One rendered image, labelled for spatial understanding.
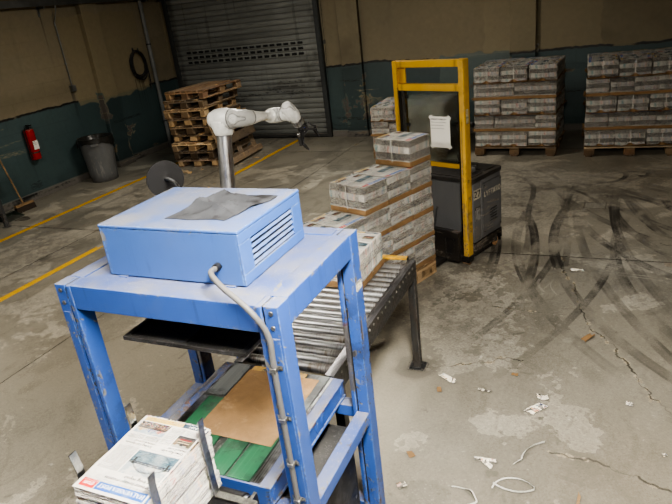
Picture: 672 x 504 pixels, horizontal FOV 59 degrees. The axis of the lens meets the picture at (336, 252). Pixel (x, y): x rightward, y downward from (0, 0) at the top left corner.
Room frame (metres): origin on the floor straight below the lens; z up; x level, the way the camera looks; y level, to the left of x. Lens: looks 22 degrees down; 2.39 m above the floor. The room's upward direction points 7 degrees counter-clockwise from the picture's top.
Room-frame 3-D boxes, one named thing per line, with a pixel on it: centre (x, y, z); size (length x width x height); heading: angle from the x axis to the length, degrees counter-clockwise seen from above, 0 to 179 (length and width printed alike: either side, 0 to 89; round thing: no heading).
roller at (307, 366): (2.54, 0.29, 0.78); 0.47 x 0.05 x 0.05; 64
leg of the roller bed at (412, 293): (3.53, -0.47, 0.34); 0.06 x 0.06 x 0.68; 64
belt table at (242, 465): (2.15, 0.48, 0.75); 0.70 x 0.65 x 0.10; 154
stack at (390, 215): (4.54, -0.14, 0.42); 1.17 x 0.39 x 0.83; 133
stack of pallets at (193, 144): (11.02, 2.02, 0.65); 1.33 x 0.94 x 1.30; 158
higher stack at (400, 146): (5.04, -0.67, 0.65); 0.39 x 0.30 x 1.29; 43
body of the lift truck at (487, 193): (5.59, -1.25, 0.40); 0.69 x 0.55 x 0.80; 43
